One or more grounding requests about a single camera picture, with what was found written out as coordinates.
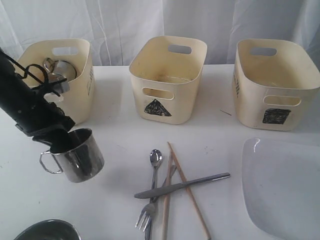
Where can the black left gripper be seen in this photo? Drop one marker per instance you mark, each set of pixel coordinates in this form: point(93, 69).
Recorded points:
point(44, 123)

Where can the matte steel mug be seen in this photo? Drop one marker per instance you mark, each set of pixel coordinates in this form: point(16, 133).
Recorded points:
point(77, 155)

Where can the shiny steel mug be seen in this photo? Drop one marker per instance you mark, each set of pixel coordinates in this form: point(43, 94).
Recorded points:
point(60, 68)

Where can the stainless steel bowl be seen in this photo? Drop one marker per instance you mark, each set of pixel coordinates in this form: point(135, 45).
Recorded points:
point(50, 229)

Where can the small steel teaspoon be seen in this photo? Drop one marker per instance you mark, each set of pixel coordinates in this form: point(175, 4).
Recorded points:
point(155, 160)

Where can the steel table knife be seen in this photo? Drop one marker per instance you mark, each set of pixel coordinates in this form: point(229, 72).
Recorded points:
point(161, 191)

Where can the wooden chopstick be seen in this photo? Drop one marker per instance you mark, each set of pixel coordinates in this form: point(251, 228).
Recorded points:
point(190, 194)
point(166, 202)

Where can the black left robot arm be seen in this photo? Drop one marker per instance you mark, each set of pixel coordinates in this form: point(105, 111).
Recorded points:
point(13, 89)

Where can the cream bin with circle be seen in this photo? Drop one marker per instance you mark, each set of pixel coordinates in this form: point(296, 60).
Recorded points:
point(76, 103)

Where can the white backdrop curtain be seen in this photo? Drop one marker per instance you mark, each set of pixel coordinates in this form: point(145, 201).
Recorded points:
point(118, 29)

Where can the cream bin with triangle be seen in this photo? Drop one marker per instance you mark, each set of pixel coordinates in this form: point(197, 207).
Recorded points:
point(165, 77)

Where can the small steel fork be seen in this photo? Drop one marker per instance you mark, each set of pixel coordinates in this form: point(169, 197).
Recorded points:
point(146, 215)

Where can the cream bin with square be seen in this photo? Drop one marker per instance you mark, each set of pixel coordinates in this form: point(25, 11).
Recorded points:
point(274, 83)

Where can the white square plate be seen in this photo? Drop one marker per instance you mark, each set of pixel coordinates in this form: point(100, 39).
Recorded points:
point(281, 188)

